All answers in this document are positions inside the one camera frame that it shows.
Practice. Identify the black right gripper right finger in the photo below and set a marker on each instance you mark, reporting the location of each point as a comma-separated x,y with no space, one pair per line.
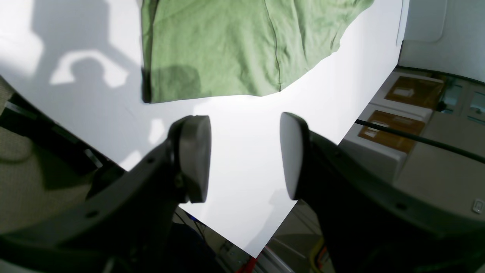
368,225

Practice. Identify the green T-shirt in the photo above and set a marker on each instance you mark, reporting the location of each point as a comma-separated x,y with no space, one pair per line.
206,48

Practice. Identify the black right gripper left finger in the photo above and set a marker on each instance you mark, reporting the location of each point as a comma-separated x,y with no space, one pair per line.
124,227

